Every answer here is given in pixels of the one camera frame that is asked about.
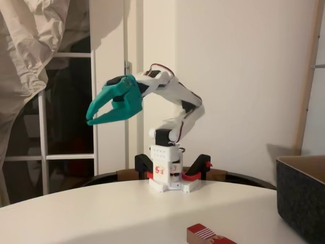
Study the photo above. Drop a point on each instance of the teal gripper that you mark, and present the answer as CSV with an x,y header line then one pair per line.
x,y
126,101

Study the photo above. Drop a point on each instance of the red striped wooden block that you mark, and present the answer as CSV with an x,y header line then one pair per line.
x,y
203,233

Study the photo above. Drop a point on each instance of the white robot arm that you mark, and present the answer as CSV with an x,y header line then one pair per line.
x,y
162,152

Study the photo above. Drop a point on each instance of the dark grey felt bin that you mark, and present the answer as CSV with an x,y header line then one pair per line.
x,y
297,193

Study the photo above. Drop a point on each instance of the metal door hinge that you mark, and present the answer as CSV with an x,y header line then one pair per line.
x,y
127,67

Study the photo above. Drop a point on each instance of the white glazed door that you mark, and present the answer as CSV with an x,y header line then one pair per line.
x,y
94,63

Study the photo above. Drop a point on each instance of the black clamp with red pad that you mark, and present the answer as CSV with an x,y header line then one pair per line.
x,y
200,162
140,162

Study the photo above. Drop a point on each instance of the yellow F5 tape label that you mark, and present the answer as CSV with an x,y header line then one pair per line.
x,y
159,169

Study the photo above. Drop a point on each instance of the yellow F3 tape label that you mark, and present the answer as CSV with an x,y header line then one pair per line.
x,y
175,169

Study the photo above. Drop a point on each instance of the beige crumpled curtain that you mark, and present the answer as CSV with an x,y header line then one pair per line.
x,y
20,50

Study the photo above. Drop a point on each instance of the dark curved chair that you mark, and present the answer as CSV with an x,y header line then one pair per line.
x,y
241,176

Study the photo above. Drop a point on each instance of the wood framed frosted panel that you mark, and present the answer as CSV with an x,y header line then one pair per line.
x,y
308,76

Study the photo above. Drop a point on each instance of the metal rail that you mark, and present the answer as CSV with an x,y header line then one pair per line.
x,y
318,66

